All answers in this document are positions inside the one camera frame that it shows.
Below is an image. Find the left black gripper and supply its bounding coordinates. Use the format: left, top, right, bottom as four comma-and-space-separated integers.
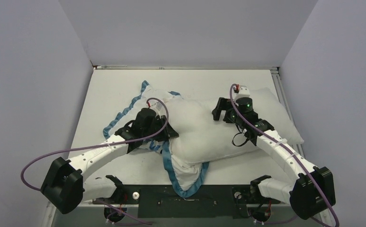
142, 115, 178, 142

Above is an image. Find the white pillow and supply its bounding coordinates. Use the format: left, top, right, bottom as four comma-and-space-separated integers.
166, 87, 304, 164

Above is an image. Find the white pillowcase with blue trim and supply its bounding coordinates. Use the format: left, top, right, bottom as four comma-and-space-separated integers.
103, 80, 209, 198

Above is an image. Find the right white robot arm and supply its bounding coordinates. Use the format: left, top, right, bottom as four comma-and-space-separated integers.
212, 97, 336, 220

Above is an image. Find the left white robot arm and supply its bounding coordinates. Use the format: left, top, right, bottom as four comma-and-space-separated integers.
40, 108, 179, 214

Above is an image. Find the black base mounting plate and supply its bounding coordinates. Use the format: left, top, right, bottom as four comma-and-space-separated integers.
94, 184, 278, 218

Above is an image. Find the white knob on plate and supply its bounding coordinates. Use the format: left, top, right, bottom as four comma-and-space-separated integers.
132, 192, 140, 200

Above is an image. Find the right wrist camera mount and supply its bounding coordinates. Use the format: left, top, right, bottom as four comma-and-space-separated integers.
233, 84, 250, 101

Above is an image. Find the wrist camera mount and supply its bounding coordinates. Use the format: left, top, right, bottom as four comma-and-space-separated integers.
233, 84, 250, 101
147, 101, 166, 116

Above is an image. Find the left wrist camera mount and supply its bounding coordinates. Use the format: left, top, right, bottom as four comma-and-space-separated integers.
147, 101, 166, 116

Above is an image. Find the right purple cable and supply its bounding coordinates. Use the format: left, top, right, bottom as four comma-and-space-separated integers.
229, 83, 340, 227

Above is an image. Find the purple cable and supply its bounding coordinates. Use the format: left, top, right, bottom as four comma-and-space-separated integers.
229, 83, 340, 227
20, 97, 170, 226

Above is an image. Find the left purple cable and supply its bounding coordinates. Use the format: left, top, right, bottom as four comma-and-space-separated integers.
20, 97, 170, 226

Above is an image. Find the aluminium right side rail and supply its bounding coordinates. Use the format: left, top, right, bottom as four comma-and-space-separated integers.
270, 67, 304, 157

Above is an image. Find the aluminium rail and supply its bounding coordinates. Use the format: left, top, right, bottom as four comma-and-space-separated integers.
41, 184, 330, 227
270, 67, 304, 157

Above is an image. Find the aluminium front rail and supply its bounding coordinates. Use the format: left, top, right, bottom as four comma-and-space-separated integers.
41, 184, 330, 227

